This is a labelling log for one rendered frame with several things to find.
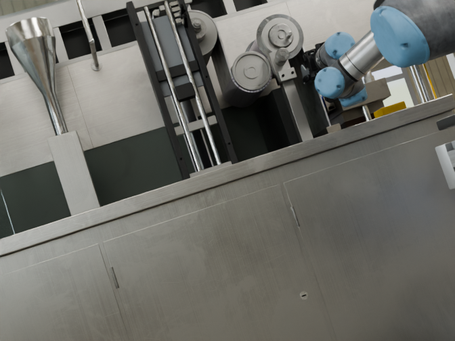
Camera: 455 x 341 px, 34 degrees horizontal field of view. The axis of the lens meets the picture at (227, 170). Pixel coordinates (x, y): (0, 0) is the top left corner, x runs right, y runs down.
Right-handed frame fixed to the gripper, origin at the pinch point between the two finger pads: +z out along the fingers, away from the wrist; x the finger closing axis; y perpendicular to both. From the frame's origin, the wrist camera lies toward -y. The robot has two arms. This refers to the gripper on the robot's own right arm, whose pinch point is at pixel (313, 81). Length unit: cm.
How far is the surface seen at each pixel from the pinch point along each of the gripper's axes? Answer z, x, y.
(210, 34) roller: -1.9, 26.5, 22.7
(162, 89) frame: -12.5, 46.6, 8.6
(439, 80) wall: 294, -184, 18
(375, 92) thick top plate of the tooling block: -6.4, -15.5, -9.6
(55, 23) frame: 31, 70, 50
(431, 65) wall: 294, -182, 29
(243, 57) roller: -2.3, 19.0, 13.2
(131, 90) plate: 30, 53, 20
